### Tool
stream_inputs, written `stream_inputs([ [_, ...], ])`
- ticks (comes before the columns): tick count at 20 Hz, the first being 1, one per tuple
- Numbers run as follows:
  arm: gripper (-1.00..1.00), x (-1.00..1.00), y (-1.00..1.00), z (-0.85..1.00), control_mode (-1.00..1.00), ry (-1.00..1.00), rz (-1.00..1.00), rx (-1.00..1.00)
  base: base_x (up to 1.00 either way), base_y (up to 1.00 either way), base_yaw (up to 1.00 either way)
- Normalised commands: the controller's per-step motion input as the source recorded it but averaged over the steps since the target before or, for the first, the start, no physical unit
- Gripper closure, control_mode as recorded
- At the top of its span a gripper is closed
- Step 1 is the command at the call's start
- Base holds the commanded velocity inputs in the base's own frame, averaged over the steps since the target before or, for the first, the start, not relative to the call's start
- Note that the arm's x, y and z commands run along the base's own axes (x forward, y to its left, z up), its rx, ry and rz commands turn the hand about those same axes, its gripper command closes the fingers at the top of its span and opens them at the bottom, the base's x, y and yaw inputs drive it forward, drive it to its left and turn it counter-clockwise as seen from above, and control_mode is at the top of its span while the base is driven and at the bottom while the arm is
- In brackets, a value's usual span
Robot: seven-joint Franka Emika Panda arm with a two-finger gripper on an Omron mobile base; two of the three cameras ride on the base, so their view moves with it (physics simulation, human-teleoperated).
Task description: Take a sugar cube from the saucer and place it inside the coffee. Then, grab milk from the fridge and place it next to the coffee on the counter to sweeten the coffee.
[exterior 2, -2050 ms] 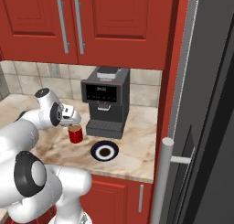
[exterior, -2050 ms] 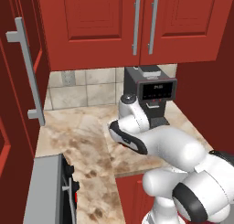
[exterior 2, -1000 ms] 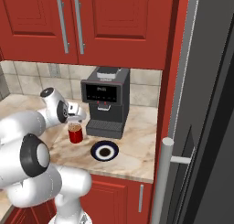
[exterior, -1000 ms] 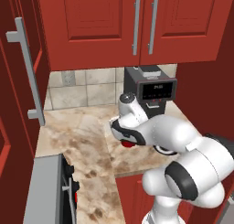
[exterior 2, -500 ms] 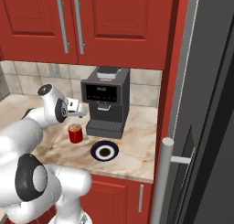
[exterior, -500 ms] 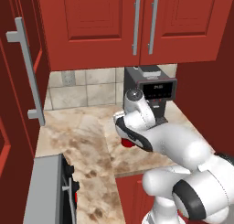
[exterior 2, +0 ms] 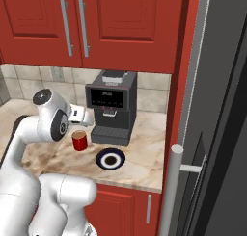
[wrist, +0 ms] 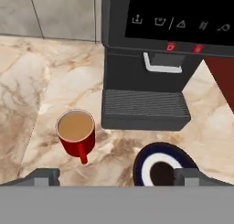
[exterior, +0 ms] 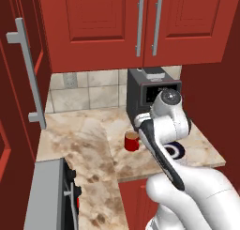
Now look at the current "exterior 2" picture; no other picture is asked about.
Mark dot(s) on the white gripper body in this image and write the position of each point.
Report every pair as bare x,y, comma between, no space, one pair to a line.
87,117

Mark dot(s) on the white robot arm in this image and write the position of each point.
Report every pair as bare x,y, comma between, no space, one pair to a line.
19,188

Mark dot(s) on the red coffee mug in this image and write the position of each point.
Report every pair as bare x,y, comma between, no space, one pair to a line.
79,141

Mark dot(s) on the dark grey coffee machine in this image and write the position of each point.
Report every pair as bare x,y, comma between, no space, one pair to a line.
112,108

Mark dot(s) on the blue rimmed white saucer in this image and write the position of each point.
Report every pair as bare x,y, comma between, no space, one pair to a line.
110,158

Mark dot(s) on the dark grey fridge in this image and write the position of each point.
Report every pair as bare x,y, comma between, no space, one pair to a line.
218,118

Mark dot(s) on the red tall side panel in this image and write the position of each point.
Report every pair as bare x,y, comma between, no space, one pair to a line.
180,85

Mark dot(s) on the red base cupboard door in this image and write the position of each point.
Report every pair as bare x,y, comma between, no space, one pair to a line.
122,211

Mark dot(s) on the grey wall socket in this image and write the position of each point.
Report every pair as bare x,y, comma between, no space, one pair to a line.
57,74

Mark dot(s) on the red wall cupboard door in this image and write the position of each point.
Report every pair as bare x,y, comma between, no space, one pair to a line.
35,24
128,28

